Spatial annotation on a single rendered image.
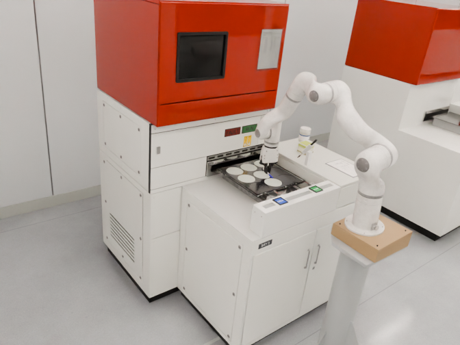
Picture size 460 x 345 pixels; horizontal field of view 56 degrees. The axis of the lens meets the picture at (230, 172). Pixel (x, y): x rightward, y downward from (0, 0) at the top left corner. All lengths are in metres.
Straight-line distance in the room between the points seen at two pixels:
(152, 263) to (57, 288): 0.72
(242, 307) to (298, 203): 0.61
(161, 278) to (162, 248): 0.23
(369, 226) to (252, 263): 0.59
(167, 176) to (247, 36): 0.86
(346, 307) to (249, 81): 1.32
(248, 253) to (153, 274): 0.80
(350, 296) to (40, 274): 2.00
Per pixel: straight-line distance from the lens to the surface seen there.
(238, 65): 2.38
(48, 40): 3.52
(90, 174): 3.97
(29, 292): 3.12
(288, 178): 2.54
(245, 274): 2.22
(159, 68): 2.11
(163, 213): 2.52
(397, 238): 2.22
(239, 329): 2.45
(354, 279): 2.34
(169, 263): 2.76
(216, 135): 2.50
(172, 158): 2.38
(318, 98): 2.07
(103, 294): 3.02
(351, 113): 2.08
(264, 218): 2.06
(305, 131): 2.88
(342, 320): 2.51
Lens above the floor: 2.00
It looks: 26 degrees down
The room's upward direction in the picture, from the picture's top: 6 degrees clockwise
